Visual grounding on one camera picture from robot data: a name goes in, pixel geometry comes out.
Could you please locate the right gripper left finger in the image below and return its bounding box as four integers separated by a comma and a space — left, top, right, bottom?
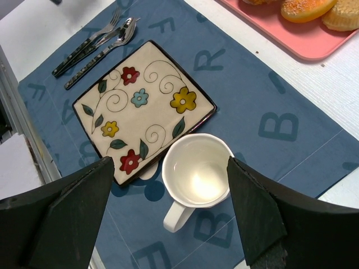
1, 156, 114, 268

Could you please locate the sugared donut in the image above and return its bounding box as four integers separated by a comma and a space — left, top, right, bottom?
280, 0, 337, 23

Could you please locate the spoon with patterned handle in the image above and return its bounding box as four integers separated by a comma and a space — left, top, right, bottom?
64, 17, 136, 90

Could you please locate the pink tray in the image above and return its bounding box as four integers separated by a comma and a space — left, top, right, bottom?
219, 1, 358, 62

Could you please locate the white mug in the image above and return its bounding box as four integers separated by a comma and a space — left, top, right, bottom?
162, 133, 234, 233

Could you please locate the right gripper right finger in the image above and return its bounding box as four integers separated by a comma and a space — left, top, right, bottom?
227, 157, 358, 268

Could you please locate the knife with patterned handle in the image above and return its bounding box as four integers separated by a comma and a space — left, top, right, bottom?
56, 17, 142, 76

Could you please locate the small round muffin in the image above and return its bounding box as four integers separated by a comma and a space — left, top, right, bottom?
321, 0, 358, 31

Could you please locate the square floral plate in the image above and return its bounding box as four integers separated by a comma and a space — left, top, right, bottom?
72, 40, 217, 185

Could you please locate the fork with patterned handle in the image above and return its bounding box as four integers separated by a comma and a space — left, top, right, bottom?
52, 6, 121, 77

